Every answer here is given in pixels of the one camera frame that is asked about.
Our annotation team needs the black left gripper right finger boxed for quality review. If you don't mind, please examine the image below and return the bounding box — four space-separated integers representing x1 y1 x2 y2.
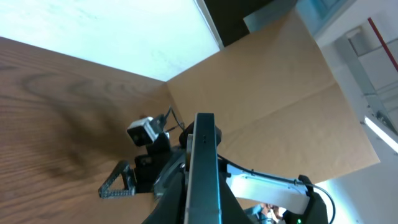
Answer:
219 172 252 224

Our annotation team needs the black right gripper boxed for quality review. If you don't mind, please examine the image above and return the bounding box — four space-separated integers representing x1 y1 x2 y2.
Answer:
98 151 183 199

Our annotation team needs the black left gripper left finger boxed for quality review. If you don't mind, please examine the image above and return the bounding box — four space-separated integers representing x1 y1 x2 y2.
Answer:
142 173 185 224

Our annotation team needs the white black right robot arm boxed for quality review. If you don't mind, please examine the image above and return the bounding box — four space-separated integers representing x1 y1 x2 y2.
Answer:
98 114 334 223

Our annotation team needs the brown cardboard panel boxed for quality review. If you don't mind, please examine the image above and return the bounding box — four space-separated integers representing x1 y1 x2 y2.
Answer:
167 11 379 183

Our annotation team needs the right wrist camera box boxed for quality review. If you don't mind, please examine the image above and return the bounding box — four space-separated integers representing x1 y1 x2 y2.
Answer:
126 114 170 146

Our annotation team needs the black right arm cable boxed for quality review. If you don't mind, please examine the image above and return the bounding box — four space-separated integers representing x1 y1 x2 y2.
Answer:
161 105 336 224

